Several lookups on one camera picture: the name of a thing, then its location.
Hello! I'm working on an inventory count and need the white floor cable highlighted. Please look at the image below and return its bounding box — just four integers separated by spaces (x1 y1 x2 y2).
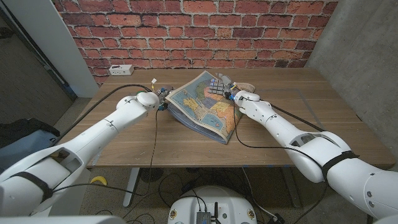
241 167 277 220

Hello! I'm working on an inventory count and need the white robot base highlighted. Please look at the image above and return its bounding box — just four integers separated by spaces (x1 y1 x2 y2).
167 185 258 224

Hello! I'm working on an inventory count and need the white power strip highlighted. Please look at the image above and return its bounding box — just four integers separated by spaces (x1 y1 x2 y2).
108 64 135 77

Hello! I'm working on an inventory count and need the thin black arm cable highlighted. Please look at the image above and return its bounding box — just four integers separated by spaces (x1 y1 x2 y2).
232 100 326 170
51 108 159 197

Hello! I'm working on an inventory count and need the colourful paper map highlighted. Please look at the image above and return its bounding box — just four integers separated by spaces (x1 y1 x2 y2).
164 70 256 145

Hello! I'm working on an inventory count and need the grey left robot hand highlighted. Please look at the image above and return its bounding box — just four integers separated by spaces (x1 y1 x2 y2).
156 86 175 112

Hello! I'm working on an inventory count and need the dark grey table leg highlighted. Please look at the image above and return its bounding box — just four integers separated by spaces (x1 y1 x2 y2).
281 167 302 208

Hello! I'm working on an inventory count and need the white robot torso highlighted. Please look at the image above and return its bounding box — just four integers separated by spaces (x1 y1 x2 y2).
0 215 126 224

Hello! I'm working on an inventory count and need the round black floor fan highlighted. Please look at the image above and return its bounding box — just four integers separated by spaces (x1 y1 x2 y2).
139 167 164 184

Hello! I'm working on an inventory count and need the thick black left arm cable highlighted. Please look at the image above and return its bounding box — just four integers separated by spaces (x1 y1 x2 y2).
52 83 153 147

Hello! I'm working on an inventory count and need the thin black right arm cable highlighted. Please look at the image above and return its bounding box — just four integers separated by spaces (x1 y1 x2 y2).
232 100 326 170

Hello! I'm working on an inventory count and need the yellow banana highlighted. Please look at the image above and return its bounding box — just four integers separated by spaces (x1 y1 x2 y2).
90 175 108 187

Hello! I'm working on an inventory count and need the grey electronics box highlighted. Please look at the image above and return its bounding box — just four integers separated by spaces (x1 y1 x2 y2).
196 211 212 224

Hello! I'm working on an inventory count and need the white table leg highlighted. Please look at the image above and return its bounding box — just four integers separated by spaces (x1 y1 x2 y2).
123 167 141 208

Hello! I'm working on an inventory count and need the black bag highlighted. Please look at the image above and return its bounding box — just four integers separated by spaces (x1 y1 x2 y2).
0 118 60 149

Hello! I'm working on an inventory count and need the black floor cable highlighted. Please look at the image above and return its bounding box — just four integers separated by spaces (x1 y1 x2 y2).
157 172 208 212

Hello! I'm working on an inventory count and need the white structural column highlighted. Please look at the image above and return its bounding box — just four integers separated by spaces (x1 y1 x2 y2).
1 0 100 99

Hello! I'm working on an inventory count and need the red brick print backdrop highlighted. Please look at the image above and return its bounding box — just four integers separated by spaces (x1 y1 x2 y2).
52 0 339 86

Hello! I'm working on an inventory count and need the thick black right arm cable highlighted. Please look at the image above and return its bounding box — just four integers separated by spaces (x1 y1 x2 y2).
260 98 326 133

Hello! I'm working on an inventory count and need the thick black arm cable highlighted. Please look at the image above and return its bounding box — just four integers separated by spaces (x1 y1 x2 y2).
52 83 153 147
260 98 326 133

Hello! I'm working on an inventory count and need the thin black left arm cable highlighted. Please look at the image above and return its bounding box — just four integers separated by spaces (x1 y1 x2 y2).
51 108 159 197

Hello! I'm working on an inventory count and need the blue grey bin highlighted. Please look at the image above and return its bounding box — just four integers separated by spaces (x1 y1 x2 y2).
0 129 58 170

